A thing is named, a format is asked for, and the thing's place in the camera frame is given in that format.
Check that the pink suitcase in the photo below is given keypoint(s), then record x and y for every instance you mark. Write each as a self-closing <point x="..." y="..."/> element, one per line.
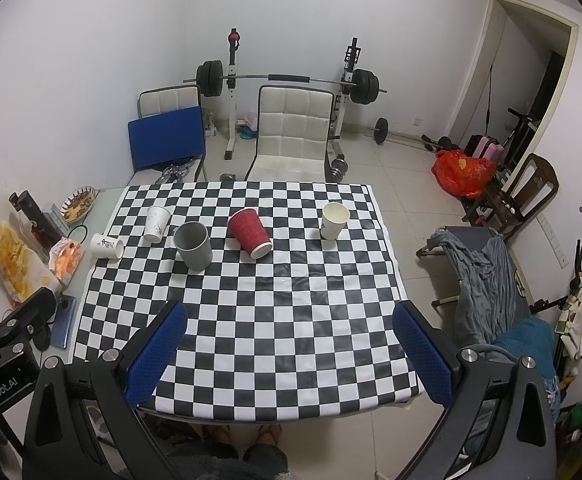
<point x="489" y="148"/>

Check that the black white checkered tablecloth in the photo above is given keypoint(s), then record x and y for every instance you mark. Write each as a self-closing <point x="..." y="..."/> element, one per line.
<point x="304" y="332"/>

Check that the blue smartphone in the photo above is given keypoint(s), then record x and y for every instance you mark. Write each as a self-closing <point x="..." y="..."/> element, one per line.
<point x="63" y="321"/>

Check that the white barbell rack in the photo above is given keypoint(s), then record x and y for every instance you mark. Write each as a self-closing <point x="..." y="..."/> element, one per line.
<point x="351" y="58"/>

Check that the cream paper cup with print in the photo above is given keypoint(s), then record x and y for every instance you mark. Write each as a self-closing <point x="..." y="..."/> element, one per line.
<point x="333" y="220"/>

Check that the small dumbbell bar on floor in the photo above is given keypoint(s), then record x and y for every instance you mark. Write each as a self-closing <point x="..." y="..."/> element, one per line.
<point x="381" y="133"/>

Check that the white bamboo print paper cup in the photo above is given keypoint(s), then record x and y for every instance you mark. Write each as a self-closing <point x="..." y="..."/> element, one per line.
<point x="157" y="222"/>

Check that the black dumbbell on floor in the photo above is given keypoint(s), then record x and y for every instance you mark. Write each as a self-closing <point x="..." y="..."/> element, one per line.
<point x="336" y="169"/>

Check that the white chair behind blue chair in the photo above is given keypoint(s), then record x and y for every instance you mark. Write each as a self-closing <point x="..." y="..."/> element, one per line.
<point x="167" y="99"/>

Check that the orange snack packet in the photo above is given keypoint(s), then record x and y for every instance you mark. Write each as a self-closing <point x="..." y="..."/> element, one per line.
<point x="64" y="259"/>

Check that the yellow snack bag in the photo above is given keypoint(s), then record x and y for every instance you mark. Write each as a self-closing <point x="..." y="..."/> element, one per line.
<point x="21" y="271"/>

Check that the grey ribbed mug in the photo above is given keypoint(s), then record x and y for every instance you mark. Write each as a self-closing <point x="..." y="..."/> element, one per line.
<point x="193" y="244"/>

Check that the plate of snacks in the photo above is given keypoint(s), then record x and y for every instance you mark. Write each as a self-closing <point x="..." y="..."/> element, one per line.
<point x="78" y="204"/>

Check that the grey cloth on cot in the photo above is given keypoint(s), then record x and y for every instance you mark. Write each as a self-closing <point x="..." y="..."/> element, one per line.
<point x="473" y="325"/>

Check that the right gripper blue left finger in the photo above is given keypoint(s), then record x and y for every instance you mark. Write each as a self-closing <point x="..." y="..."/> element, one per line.
<point x="150" y="350"/>

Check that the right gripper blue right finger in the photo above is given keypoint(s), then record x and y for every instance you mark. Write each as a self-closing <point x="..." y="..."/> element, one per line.
<point x="429" y="350"/>

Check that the dark wooden chair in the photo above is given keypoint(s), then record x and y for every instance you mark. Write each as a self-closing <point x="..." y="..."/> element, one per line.
<point x="530" y="191"/>

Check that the red plastic bag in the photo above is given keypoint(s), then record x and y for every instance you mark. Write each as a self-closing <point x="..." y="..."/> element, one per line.
<point x="462" y="176"/>

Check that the red ripple paper cup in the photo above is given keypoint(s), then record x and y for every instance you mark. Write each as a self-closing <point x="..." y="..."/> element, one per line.
<point x="248" y="230"/>

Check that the white padded chair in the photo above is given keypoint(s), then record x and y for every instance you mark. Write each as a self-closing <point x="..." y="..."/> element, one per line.
<point x="293" y="126"/>

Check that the teal towel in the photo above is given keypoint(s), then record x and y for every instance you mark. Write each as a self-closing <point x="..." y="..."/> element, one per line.
<point x="531" y="337"/>

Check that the blue folding chair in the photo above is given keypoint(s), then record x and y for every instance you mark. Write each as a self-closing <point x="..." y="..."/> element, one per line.
<point x="167" y="147"/>

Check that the folding cot frame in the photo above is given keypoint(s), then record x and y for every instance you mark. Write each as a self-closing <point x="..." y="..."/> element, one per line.
<point x="446" y="259"/>

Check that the barbell with black plates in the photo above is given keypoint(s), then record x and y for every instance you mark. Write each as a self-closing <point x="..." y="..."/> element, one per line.
<point x="364" y="87"/>

